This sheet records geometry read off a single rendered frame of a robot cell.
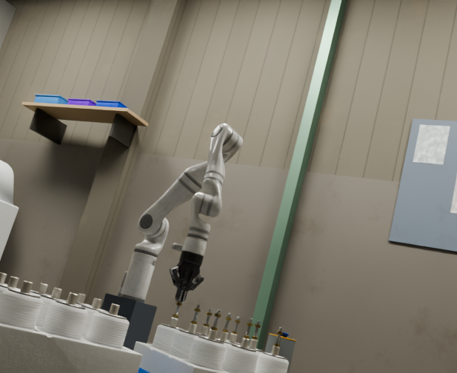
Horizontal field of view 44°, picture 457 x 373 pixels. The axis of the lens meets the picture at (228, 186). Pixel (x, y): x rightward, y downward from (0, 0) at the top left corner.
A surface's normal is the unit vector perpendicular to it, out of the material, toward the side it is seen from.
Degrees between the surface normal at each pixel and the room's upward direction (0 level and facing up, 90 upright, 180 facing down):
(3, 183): 71
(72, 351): 90
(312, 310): 90
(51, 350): 90
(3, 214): 90
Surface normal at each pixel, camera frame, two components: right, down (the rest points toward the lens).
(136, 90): -0.44, -0.33
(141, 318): 0.86, 0.11
